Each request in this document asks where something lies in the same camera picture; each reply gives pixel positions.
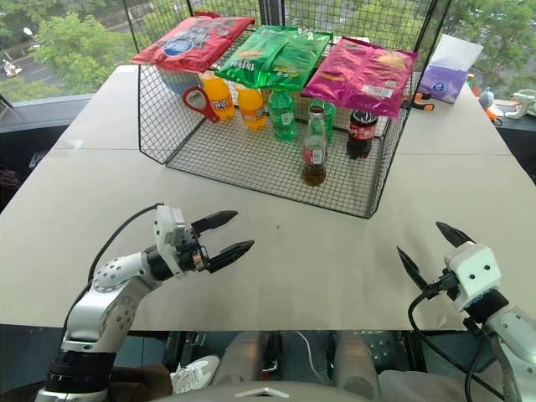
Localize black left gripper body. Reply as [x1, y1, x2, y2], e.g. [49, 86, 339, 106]
[175, 228, 211, 276]

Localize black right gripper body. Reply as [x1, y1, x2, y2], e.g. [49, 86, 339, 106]
[425, 271, 461, 300]

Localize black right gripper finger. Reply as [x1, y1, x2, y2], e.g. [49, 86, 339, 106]
[396, 246, 433, 301]
[435, 221, 477, 252]

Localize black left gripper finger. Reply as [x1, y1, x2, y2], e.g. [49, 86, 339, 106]
[191, 210, 240, 237]
[207, 240, 256, 275]

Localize orange soda bottle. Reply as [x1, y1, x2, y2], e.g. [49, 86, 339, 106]
[199, 71, 236, 123]
[234, 82, 269, 132]

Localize glass cola bottle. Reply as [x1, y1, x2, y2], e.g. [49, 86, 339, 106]
[301, 104, 330, 188]

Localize green soda bottle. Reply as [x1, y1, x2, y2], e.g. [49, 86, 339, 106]
[267, 88, 300, 144]
[311, 99, 337, 146]

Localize black plastic cola bottle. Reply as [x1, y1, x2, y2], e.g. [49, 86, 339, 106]
[345, 109, 379, 161]

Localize grey trouser leg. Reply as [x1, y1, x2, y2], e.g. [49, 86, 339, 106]
[333, 330, 381, 399]
[215, 330, 270, 397]

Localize white sneaker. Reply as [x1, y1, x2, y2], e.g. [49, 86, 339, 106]
[168, 354, 221, 395]

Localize orange black clamp tool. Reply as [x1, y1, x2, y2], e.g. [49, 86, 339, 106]
[411, 92, 437, 114]

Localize small colourful toy figure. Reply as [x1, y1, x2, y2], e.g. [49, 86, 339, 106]
[476, 86, 504, 123]

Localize grey robot torso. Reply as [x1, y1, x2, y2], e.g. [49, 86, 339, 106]
[183, 379, 380, 402]

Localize white plastic gadget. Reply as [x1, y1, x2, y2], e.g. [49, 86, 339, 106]
[503, 89, 536, 121]

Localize purple tissue box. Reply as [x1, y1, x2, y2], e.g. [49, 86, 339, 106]
[418, 33, 485, 106]

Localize green chip bag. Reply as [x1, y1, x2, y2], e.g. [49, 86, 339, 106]
[214, 24, 296, 91]
[267, 31, 334, 92]

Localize red chip bag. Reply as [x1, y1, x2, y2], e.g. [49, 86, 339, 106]
[130, 12, 255, 74]

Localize magenta chip bag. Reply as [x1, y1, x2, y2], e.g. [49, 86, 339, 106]
[301, 36, 420, 121]

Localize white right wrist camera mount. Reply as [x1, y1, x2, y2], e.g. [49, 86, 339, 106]
[443, 242, 502, 313]

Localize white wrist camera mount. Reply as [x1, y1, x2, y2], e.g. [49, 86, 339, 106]
[152, 204, 188, 278]
[443, 242, 502, 313]

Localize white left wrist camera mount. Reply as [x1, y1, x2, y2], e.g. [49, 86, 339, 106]
[152, 204, 188, 278]

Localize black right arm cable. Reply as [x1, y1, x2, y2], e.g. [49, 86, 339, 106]
[407, 288, 506, 399]

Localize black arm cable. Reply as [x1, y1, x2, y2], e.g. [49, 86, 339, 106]
[407, 288, 506, 399]
[86, 203, 165, 295]

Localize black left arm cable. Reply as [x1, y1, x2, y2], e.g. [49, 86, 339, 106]
[86, 203, 165, 295]

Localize black wire mesh shelf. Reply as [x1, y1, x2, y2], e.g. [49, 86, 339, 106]
[122, 0, 452, 220]

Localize thin white cable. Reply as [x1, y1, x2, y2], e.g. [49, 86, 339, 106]
[294, 330, 324, 383]

